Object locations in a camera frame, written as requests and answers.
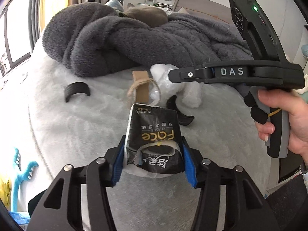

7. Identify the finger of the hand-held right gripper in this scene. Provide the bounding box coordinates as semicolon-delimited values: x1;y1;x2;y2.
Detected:
168;67;205;84

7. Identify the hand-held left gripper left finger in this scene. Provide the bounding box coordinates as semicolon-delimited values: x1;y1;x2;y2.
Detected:
28;135;127;231

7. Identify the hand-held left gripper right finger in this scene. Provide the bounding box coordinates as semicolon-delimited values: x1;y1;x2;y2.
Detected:
180;136;281;231

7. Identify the white plastic bag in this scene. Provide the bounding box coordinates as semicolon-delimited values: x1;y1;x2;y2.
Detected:
150;63;203;109

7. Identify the black tissue packet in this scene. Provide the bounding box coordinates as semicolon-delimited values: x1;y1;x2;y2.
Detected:
123;103;187;179

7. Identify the person's right hand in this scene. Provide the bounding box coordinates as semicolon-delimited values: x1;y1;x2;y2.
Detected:
254;89;308;155

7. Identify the black curved plastic piece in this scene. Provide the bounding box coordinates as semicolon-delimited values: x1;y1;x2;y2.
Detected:
64;82;91;103
167;95;195;126

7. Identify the grey bed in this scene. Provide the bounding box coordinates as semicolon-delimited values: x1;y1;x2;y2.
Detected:
23;35;273;231

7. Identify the cardboard tape roll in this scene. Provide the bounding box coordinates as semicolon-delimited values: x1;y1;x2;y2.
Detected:
126;78;154;106

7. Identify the brown pillow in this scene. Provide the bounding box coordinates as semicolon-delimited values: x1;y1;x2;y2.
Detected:
125;6;168;28

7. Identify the beige headboard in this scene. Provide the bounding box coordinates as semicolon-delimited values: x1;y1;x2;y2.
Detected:
177;0;239;25

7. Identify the grey fleece blanket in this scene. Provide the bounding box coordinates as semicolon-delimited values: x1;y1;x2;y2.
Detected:
42;2;253;78

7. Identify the blue plush toy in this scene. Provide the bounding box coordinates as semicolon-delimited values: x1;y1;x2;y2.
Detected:
11;147;39;210

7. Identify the light blue cloth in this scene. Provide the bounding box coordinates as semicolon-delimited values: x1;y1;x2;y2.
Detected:
105;0;124;11

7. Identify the blue printed packet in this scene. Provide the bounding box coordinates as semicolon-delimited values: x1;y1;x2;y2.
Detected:
9;211;31;231

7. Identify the yellow plastic bag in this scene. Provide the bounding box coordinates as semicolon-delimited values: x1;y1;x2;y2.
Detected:
0;175;12;211

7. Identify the yellow curtain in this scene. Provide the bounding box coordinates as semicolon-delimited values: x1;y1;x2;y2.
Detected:
39;0;75;37

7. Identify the grey curtain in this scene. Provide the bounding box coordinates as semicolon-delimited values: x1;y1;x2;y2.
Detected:
28;0;46;52

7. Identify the black window frame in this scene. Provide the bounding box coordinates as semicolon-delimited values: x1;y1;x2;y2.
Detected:
0;3;32;79

